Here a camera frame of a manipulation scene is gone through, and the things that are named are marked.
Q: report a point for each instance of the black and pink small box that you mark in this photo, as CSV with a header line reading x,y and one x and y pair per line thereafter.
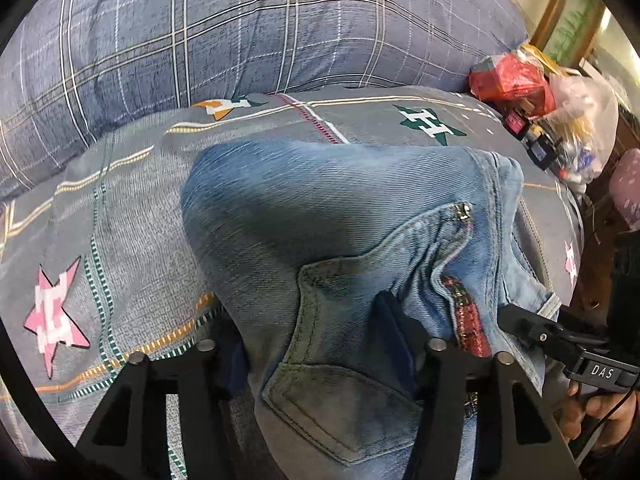
x,y
515,122

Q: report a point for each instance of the grey star-printed bedsheet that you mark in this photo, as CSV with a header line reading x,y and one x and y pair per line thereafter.
x,y
125,220

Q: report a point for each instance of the person's right hand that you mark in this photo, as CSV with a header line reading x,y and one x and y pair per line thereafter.
x,y
610,417

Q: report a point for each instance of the grey plaid pillow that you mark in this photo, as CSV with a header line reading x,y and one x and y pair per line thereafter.
x,y
250,30

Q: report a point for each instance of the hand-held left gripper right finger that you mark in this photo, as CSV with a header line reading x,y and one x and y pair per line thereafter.
x,y
400,340

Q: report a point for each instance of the blue denim jeans pants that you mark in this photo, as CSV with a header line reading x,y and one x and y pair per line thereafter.
x,y
310,210

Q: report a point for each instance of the red plastic bag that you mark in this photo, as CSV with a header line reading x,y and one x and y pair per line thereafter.
x,y
510,80

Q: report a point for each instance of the wooden framed picture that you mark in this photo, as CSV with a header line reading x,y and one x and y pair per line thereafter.
x,y
565,15

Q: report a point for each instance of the clear plastic bag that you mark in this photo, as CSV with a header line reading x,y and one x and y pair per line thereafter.
x,y
592,110

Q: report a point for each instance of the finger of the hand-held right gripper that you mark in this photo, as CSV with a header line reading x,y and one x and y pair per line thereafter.
x,y
540,330

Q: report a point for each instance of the pink floral cloth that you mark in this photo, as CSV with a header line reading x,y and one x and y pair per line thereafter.
x,y
627,190

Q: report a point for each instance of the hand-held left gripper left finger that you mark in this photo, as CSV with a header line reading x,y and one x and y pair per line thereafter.
x,y
200,385

